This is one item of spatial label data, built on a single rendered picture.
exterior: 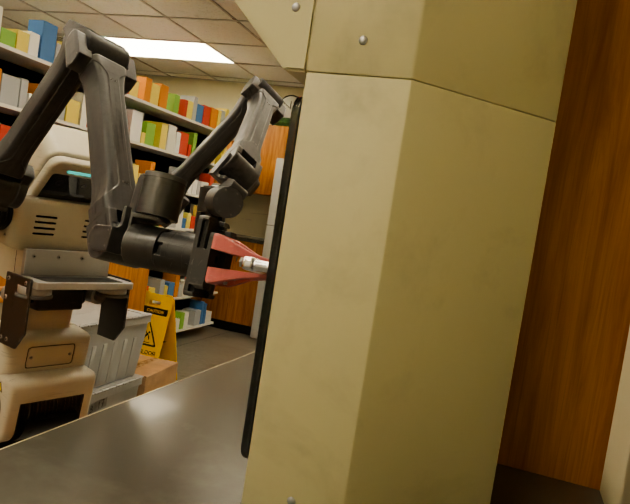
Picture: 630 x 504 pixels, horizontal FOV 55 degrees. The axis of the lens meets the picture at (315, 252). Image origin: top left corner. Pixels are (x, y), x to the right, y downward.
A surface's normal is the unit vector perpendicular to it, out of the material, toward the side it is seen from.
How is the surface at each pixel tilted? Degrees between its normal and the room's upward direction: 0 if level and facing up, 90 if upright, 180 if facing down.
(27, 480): 0
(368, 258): 90
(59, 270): 90
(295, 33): 90
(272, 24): 90
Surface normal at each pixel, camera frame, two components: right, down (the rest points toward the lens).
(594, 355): -0.32, 0.00
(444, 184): 0.44, 0.11
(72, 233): 0.77, 0.29
